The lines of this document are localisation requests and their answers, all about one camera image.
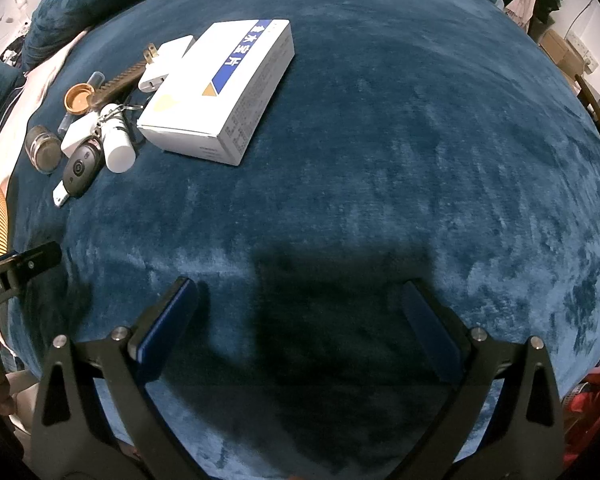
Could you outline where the glass jar with metal lid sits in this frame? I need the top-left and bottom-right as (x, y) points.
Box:
(24, 126), (62, 174)

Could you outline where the dark blue velvet blanket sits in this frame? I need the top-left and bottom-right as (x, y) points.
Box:
(0, 0), (600, 479)

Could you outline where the white rectangular box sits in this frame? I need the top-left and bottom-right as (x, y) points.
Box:
(60, 112), (100, 158)

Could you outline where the black car key fob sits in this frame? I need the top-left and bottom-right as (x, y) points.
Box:
(62, 138), (105, 198)

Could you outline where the pink blanket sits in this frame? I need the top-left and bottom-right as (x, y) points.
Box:
(0, 30), (87, 193)

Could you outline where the white power adapter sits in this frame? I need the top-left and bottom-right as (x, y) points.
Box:
(137, 35), (196, 93)

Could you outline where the white blue medicine box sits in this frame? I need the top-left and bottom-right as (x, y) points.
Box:
(136, 18), (294, 167)

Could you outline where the small jar with orange lid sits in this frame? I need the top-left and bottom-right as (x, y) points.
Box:
(64, 82), (95, 116)

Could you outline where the brown wooden comb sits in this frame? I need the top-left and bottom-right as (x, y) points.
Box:
(87, 61), (147, 110)

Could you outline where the white cylindrical bottle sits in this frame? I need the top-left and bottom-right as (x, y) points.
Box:
(99, 103), (136, 174)

